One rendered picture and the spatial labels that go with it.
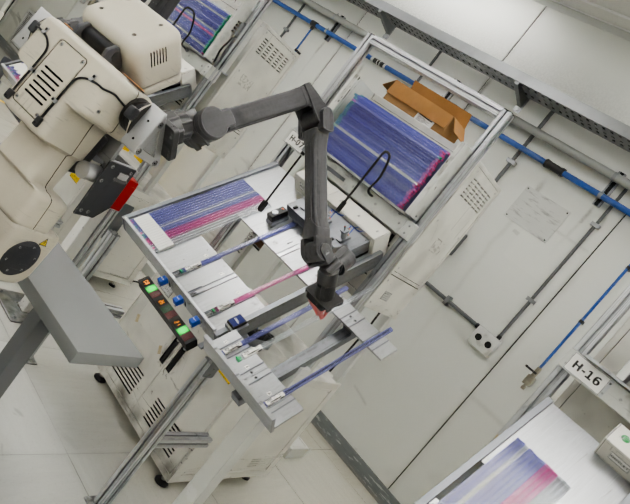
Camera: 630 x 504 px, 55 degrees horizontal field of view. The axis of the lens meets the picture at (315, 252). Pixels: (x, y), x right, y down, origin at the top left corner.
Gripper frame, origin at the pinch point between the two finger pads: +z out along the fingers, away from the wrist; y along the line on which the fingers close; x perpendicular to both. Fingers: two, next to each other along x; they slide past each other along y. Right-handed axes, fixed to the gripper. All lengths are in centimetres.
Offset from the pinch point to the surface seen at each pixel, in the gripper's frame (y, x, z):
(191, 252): 61, 8, 19
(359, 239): 27, -42, 10
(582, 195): 20, -215, 53
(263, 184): 80, -37, 18
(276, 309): 21.0, -0.8, 17.7
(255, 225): 60, -20, 18
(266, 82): 163, -99, 25
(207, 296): 38.8, 14.9, 18.3
